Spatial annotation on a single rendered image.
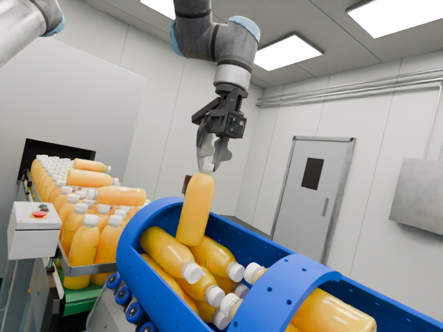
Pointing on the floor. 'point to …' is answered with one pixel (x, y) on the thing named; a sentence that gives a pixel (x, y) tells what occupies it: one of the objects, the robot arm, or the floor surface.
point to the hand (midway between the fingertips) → (206, 165)
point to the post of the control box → (18, 295)
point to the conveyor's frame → (42, 294)
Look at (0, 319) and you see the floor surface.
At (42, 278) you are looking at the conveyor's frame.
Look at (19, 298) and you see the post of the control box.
